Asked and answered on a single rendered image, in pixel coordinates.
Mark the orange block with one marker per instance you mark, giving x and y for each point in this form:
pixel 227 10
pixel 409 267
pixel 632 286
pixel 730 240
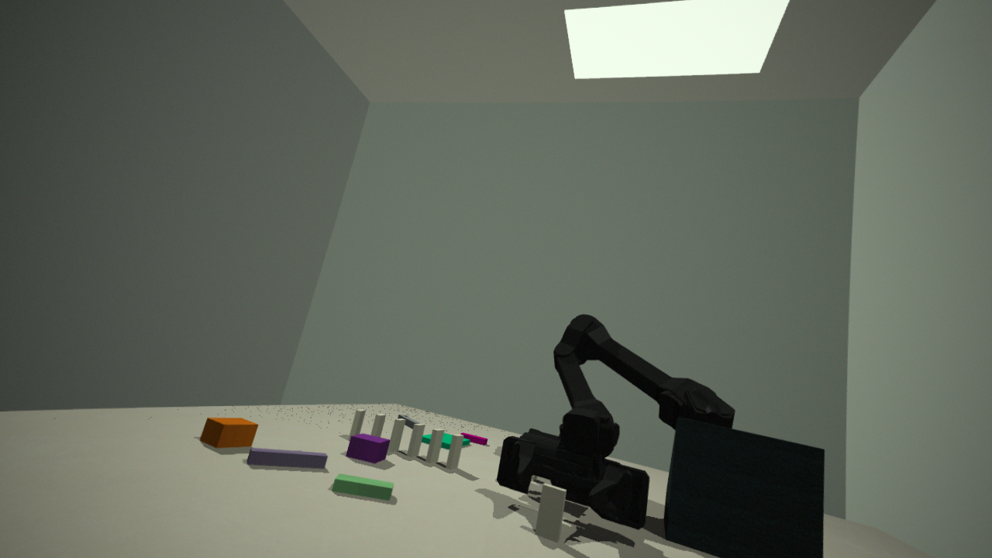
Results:
pixel 228 432

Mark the magenta rectangular block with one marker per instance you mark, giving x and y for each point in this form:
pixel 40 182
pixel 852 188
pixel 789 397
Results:
pixel 475 439

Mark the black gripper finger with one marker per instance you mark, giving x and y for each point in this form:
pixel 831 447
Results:
pixel 520 466
pixel 608 505

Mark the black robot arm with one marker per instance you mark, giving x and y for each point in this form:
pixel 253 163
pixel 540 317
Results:
pixel 589 427

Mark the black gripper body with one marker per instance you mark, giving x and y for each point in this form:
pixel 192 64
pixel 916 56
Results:
pixel 578 474

